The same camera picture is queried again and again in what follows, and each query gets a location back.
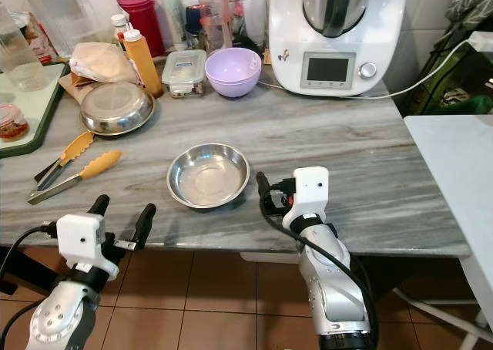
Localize steel tongs with yellow grips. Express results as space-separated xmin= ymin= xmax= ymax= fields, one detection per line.
xmin=27 ymin=131 xmax=123 ymax=206

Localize stainless steel bowl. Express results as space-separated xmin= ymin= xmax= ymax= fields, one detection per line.
xmin=167 ymin=143 xmax=251 ymax=210
xmin=79 ymin=82 xmax=156 ymax=137

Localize white plastic storage box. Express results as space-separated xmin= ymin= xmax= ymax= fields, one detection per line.
xmin=239 ymin=251 xmax=302 ymax=264

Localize white tray with green rim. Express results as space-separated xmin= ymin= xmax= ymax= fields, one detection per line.
xmin=0 ymin=63 xmax=69 ymax=160

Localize small jar with pink lid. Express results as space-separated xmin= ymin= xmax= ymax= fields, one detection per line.
xmin=0 ymin=103 xmax=31 ymax=143

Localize purple plastic bowl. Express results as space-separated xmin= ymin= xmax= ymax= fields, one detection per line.
xmin=204 ymin=47 xmax=263 ymax=99

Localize clear lidded food container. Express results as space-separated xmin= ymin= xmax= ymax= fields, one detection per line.
xmin=162 ymin=50 xmax=208 ymax=99

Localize beige wrapped food bag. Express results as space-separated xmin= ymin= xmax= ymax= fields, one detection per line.
xmin=69 ymin=42 xmax=139 ymax=86

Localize orange squeeze bottle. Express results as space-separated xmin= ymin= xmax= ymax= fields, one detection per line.
xmin=123 ymin=28 xmax=165 ymax=99

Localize white kitchen food processor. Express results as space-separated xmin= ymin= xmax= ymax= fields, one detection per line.
xmin=268 ymin=0 xmax=408 ymax=98

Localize clear bottle with orange cap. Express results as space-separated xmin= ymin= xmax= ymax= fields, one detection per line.
xmin=0 ymin=7 xmax=45 ymax=93

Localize white folding table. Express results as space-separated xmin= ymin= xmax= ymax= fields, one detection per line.
xmin=393 ymin=115 xmax=493 ymax=345

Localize small white-capped bottle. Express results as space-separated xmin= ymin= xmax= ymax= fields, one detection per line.
xmin=110 ymin=14 xmax=130 ymax=44

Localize pink drinking bottle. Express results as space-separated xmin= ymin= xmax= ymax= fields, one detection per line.
xmin=196 ymin=0 xmax=230 ymax=55

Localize large clear plastic bottle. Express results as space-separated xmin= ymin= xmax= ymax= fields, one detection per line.
xmin=27 ymin=0 xmax=91 ymax=59

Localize red plastic canister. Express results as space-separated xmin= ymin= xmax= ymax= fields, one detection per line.
xmin=116 ymin=0 xmax=167 ymax=58

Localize dark green bag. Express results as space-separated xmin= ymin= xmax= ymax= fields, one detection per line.
xmin=404 ymin=0 xmax=493 ymax=117

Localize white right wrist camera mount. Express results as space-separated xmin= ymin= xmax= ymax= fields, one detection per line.
xmin=281 ymin=167 xmax=330 ymax=227

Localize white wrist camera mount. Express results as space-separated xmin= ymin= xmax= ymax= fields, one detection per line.
xmin=56 ymin=214 xmax=118 ymax=283
xmin=281 ymin=167 xmax=330 ymax=227

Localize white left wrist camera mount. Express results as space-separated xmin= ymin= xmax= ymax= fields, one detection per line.
xmin=56 ymin=214 xmax=118 ymax=283

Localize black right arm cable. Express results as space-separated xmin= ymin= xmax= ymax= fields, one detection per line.
xmin=259 ymin=204 xmax=381 ymax=347

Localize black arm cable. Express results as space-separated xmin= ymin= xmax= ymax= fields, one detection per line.
xmin=259 ymin=204 xmax=381 ymax=347
xmin=0 ymin=224 xmax=59 ymax=350

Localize dark wooden table frame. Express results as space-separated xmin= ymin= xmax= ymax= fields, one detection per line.
xmin=0 ymin=248 xmax=64 ymax=298

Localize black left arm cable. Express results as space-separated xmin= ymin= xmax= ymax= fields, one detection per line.
xmin=0 ymin=224 xmax=59 ymax=350

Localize white power cable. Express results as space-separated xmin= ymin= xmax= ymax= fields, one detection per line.
xmin=257 ymin=40 xmax=493 ymax=101

